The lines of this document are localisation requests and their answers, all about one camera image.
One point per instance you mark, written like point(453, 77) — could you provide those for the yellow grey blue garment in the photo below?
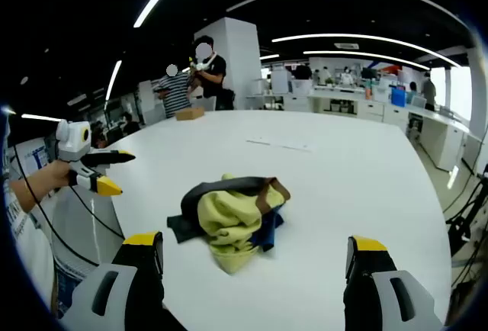
point(228, 213)

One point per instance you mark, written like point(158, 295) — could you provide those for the black equipment stand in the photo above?
point(463, 224)

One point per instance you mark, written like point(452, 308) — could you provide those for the ceiling air vent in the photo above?
point(347, 45)

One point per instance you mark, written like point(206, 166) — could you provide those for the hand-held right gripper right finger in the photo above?
point(366, 277)

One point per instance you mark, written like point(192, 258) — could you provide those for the person's left hand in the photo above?
point(59, 176)

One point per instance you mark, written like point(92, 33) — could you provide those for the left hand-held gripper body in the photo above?
point(72, 140)

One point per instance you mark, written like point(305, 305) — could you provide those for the white square pillar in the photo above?
point(240, 64)

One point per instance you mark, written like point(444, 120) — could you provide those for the white counter cabinets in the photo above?
point(446, 136)

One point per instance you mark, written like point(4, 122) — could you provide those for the brown cardboard box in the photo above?
point(190, 113)

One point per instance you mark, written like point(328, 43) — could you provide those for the person's white printed t-shirt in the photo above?
point(26, 254)

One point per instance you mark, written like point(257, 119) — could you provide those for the blue plastic bin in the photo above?
point(399, 97)

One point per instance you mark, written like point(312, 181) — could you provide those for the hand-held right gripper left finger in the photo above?
point(141, 270)

